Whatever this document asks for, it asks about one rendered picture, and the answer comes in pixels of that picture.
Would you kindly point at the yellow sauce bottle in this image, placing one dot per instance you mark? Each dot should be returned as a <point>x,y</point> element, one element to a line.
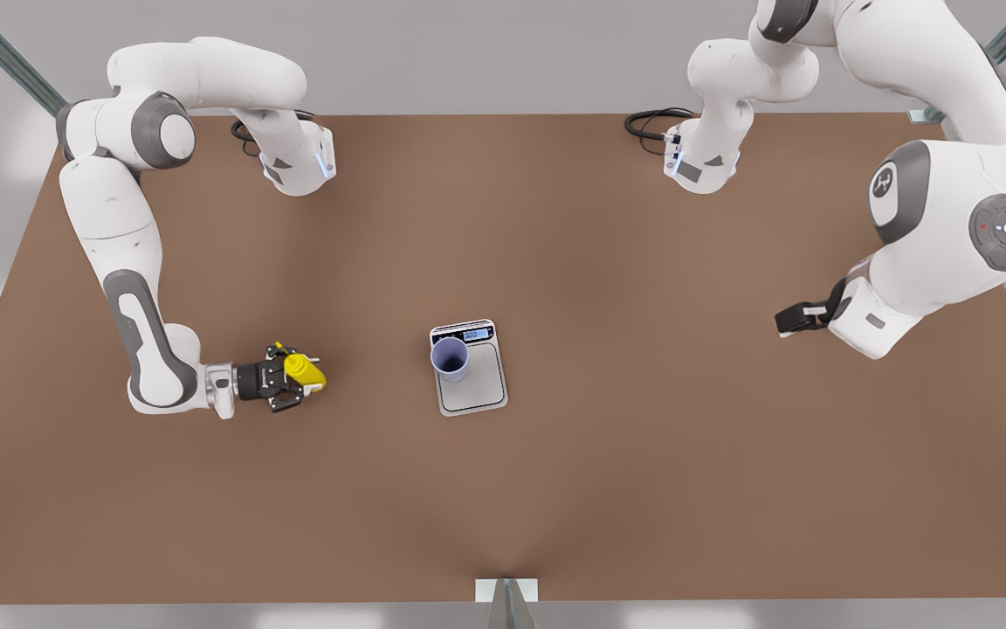
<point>303,370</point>

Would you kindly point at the pale purple cup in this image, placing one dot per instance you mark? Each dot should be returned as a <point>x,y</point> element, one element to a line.
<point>450,360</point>

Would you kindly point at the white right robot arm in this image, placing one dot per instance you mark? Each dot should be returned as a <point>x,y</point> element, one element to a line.
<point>110,210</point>

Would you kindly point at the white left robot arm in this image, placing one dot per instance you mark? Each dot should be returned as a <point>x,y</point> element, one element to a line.
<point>931,157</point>

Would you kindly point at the silver digital kitchen scale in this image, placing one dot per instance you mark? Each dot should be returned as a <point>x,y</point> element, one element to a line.
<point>478,384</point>

